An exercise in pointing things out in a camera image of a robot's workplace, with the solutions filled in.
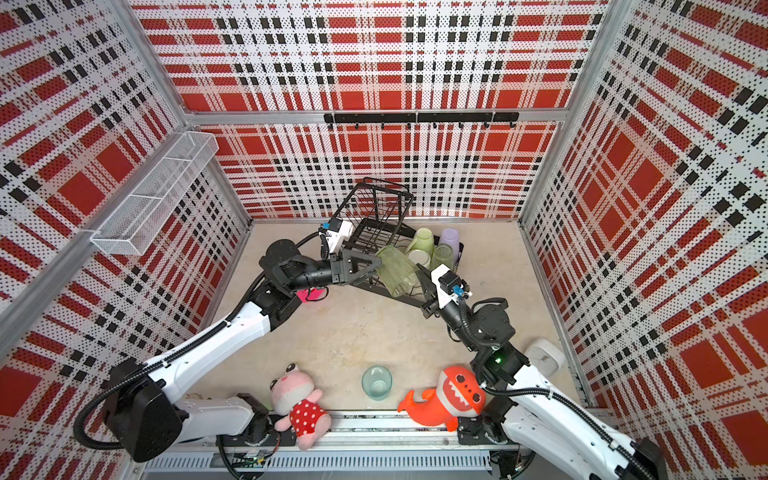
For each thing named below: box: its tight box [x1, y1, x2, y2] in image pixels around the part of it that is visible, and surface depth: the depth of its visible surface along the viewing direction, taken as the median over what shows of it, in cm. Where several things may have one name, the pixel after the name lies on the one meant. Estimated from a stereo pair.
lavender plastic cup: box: [440, 228, 460, 264], surface depth 100 cm
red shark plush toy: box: [398, 366, 487, 432], surface depth 74 cm
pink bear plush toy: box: [269, 362, 332, 451], surface depth 74 cm
